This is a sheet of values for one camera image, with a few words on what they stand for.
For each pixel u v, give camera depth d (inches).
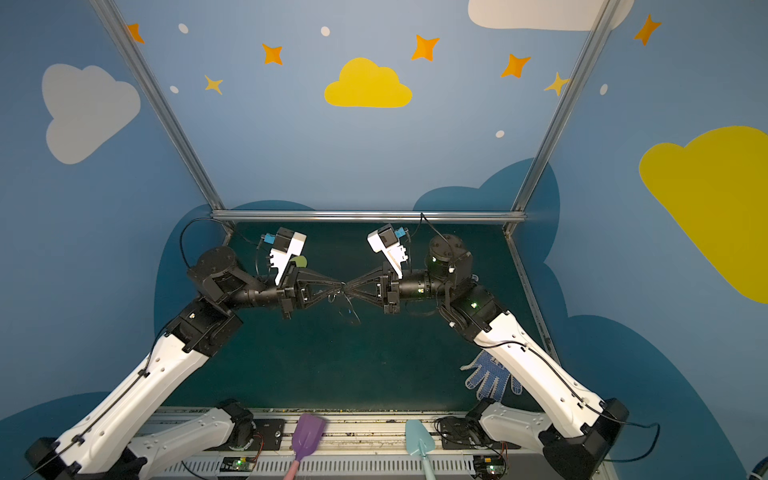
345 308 20.5
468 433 26.1
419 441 28.4
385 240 19.4
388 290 20.0
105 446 14.7
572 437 15.4
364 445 28.9
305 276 20.4
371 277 20.7
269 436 29.0
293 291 18.8
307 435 28.9
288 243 18.6
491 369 33.7
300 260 44.0
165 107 33.9
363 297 21.1
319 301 20.7
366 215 67.6
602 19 27.8
